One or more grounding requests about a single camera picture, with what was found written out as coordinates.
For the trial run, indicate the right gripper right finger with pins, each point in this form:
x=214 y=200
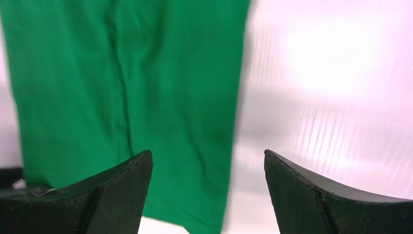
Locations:
x=305 y=202

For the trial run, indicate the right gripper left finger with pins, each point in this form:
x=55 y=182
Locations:
x=110 y=202

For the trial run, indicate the green t shirt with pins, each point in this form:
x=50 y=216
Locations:
x=98 y=81

